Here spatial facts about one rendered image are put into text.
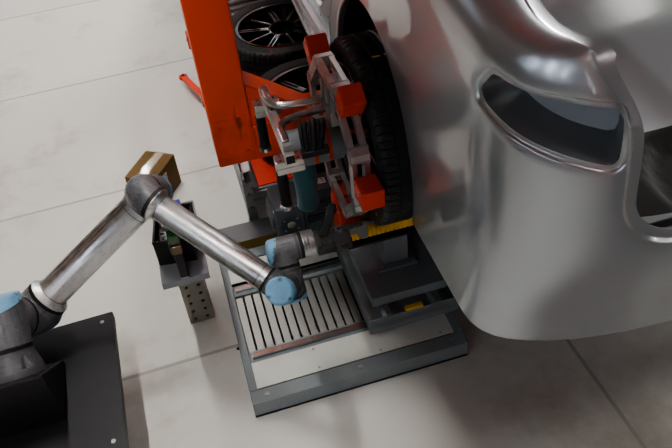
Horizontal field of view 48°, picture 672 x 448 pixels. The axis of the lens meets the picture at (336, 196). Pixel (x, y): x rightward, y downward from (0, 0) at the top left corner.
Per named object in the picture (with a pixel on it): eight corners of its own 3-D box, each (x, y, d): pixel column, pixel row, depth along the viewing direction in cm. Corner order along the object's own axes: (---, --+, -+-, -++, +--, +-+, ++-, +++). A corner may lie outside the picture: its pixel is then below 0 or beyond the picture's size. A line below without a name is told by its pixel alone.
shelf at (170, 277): (210, 278, 269) (208, 272, 267) (163, 290, 266) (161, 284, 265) (194, 205, 301) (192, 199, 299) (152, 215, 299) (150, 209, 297)
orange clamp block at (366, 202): (376, 189, 238) (386, 206, 231) (353, 195, 236) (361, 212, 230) (375, 172, 233) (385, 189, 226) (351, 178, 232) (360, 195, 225)
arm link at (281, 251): (268, 269, 252) (261, 240, 252) (304, 259, 254) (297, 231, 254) (270, 270, 242) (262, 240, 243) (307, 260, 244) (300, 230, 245)
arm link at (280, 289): (123, 165, 235) (302, 284, 228) (139, 167, 247) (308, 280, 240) (104, 196, 236) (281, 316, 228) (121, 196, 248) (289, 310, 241)
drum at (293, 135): (355, 163, 255) (353, 129, 246) (295, 177, 251) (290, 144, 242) (344, 140, 265) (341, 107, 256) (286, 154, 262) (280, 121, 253)
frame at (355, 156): (377, 244, 253) (367, 110, 218) (358, 249, 252) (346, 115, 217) (333, 153, 293) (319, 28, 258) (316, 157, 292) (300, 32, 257)
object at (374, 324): (458, 311, 291) (459, 294, 285) (370, 336, 286) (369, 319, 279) (413, 229, 329) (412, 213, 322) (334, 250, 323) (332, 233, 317)
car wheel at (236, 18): (205, 63, 418) (197, 25, 403) (299, 21, 447) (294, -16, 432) (273, 109, 377) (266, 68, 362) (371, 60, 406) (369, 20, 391)
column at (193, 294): (214, 317, 310) (193, 245, 283) (190, 324, 309) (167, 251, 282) (211, 300, 318) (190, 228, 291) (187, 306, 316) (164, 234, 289)
